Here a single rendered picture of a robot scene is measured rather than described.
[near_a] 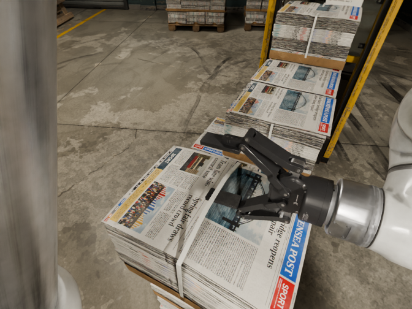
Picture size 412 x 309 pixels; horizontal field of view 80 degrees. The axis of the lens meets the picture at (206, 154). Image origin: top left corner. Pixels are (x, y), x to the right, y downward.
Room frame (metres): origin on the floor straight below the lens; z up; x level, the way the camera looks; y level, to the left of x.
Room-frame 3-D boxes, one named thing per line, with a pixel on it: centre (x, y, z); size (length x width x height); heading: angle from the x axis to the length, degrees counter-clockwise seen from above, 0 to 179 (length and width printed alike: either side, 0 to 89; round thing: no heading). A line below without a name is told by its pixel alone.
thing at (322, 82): (1.12, -0.44, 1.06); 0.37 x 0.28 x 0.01; 63
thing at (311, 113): (0.85, -0.31, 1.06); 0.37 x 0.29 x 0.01; 64
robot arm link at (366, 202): (0.21, -0.21, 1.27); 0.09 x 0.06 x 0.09; 153
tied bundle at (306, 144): (0.86, -0.30, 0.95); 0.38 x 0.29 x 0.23; 64
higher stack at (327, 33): (1.38, -0.57, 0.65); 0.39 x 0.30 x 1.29; 63
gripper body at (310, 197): (0.25, -0.15, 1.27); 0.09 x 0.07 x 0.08; 63
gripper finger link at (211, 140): (0.31, -0.03, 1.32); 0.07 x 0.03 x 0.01; 63
